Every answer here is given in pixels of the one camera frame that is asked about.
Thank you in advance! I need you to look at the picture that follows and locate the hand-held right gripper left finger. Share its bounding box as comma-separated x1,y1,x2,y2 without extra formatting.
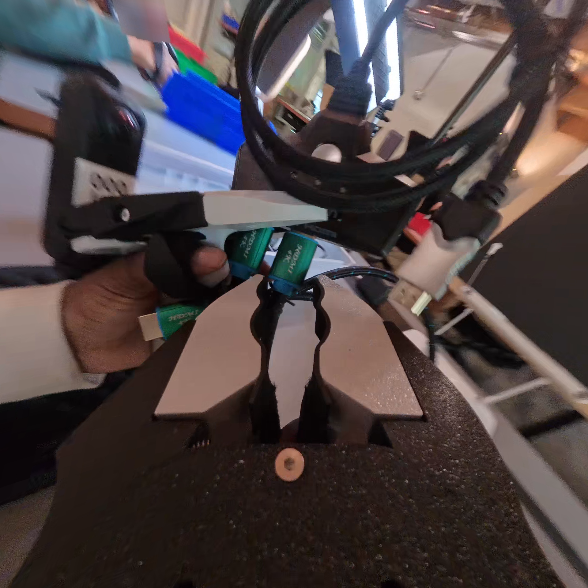
154,276,282,444

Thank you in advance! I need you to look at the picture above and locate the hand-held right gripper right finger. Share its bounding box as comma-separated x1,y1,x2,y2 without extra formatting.
298,274,423,444

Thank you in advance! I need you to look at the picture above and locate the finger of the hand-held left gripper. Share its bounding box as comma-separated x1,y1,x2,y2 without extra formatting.
202,190,329,230

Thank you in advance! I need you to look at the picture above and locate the person's left forearm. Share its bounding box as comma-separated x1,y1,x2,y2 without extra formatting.
0,280,108,405

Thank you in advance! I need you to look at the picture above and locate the another person's forearm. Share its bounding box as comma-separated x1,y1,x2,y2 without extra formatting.
129,34,181,82

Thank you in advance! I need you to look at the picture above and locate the person's left hand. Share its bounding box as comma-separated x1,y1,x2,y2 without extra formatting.
62,230,230,375

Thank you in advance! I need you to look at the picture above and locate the blue plastic bin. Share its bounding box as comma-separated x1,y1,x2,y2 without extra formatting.
162,71,276,154

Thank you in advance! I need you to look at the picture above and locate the green plastic bin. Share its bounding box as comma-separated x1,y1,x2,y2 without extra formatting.
177,51,217,84

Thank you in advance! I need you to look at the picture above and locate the grey monitor stand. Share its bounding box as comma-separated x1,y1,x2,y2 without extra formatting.
257,0,314,98

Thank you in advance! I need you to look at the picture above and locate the LED light panel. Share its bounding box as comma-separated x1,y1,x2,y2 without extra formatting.
331,0,401,103

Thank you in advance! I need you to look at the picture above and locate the black light stand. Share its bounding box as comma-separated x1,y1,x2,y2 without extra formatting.
441,37,516,144

